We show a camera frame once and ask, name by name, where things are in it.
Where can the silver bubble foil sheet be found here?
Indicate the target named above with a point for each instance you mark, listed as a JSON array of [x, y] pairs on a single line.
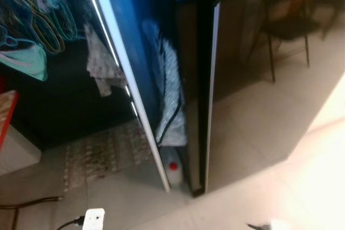
[[175, 74]]

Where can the grey patterned hanging cloth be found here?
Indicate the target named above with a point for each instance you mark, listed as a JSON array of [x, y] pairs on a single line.
[[102, 65]]

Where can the white storage box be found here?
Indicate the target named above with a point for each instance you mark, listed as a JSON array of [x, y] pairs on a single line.
[[16, 149]]

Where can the teal hanging garment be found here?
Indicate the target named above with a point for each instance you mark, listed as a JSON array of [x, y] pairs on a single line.
[[24, 60]]

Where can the patterned beige floor rug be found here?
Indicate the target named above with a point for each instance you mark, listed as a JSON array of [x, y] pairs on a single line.
[[102, 152]]

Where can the white bottle red cap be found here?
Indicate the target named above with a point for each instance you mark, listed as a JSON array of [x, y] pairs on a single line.
[[172, 168]]

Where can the dark door fridge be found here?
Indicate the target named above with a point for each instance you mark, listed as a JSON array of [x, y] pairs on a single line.
[[259, 79]]

